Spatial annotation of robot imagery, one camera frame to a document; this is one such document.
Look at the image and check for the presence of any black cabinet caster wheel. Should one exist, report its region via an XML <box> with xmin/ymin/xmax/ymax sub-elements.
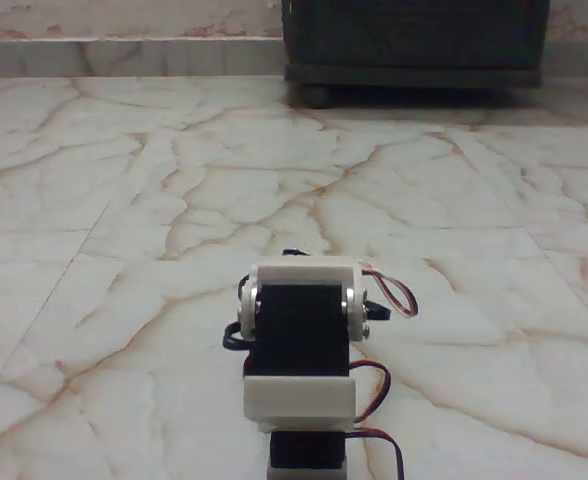
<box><xmin>301</xmin><ymin>84</ymin><xmax>331</xmax><ymax>109</ymax></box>

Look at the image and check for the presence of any dark wooden cabinet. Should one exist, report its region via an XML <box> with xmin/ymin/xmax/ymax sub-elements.
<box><xmin>281</xmin><ymin>0</ymin><xmax>551</xmax><ymax>91</ymax></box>

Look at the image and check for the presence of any black cable loop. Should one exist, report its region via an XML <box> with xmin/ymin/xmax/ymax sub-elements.
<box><xmin>365</xmin><ymin>300</ymin><xmax>392</xmax><ymax>322</ymax></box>
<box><xmin>221</xmin><ymin>320</ymin><xmax>249</xmax><ymax>352</ymax></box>

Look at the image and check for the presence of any red white black servo cable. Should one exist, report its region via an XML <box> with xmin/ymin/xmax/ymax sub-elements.
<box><xmin>359</xmin><ymin>258</ymin><xmax>420</xmax><ymax>320</ymax></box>
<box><xmin>348</xmin><ymin>359</ymin><xmax>394</xmax><ymax>427</ymax></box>
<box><xmin>346</xmin><ymin>427</ymin><xmax>406</xmax><ymax>480</ymax></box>

